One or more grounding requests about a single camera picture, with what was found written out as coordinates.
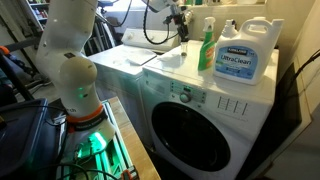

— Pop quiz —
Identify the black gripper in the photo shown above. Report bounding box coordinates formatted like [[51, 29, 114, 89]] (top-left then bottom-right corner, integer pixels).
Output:
[[171, 12, 190, 43]]

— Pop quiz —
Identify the green spray bottle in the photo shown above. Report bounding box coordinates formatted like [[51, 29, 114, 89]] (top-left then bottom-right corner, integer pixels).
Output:
[[197, 16, 217, 72]]

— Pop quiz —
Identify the white front-load washing machine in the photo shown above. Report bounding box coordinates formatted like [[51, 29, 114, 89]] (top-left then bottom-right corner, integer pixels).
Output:
[[139, 39, 280, 180]]

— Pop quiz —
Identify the white cloth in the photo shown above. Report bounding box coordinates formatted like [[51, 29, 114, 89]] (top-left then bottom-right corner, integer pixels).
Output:
[[156, 53, 183, 68]]

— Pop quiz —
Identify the white paper sheet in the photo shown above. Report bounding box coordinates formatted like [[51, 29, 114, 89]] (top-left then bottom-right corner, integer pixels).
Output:
[[125, 49, 158, 67]]

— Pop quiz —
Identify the grey washer dial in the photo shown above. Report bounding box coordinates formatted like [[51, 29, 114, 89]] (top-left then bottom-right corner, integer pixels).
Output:
[[179, 91, 192, 104]]

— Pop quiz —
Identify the white detergent jug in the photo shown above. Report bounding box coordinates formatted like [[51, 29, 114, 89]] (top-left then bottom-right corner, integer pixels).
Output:
[[212, 16, 285, 86]]

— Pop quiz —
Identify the white top-load washer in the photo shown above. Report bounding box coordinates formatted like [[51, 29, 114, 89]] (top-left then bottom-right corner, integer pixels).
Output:
[[87, 27, 183, 148]]

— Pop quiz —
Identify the dark round washer door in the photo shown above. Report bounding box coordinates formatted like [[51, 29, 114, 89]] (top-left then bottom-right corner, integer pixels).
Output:
[[151, 101, 232, 173]]

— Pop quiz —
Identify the storage shelf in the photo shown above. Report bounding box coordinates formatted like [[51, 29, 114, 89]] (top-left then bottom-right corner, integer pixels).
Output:
[[19, 0, 51, 33]]

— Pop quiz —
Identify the orange clamp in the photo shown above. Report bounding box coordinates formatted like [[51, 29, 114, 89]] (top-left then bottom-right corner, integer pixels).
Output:
[[120, 169, 134, 180]]

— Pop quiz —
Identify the dark blue plastic bin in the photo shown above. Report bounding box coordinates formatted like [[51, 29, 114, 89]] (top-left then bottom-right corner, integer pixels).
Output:
[[0, 98, 68, 178]]

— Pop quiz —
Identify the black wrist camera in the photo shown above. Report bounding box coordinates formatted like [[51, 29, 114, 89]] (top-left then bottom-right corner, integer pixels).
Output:
[[162, 13, 176, 26]]

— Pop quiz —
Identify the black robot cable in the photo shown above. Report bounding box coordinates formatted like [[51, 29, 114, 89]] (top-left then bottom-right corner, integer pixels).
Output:
[[142, 0, 181, 46]]

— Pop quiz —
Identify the black wall cable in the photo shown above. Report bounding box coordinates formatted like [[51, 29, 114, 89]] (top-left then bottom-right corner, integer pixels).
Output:
[[293, 49, 320, 84]]

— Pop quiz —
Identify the black floor cable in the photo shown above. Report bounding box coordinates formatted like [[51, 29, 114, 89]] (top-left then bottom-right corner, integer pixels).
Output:
[[43, 162, 118, 180]]

